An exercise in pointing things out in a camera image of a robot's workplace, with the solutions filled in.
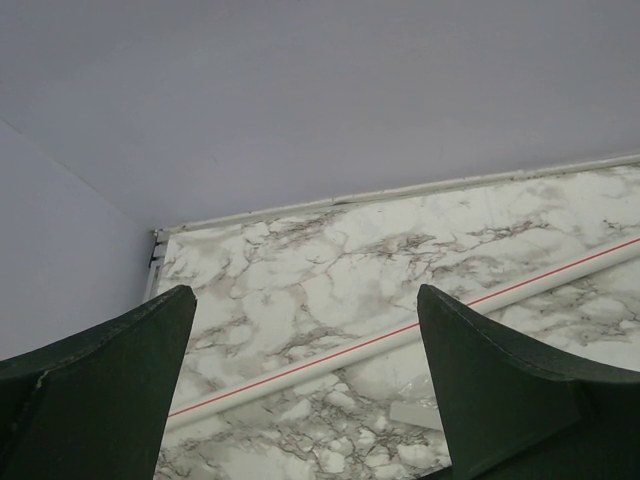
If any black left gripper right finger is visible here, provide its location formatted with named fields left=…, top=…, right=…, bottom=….
left=417, top=285, right=639, bottom=479

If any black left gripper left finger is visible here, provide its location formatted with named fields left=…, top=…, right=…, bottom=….
left=1, top=285, right=197, bottom=479

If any clear plastic bag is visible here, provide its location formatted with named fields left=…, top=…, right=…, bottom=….
left=389, top=377, right=444, bottom=431

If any white PVC pipe frame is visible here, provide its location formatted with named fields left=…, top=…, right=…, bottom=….
left=165, top=236, right=639, bottom=432

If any aluminium extrusion frame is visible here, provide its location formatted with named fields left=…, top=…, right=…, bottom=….
left=142, top=229, right=170, bottom=302

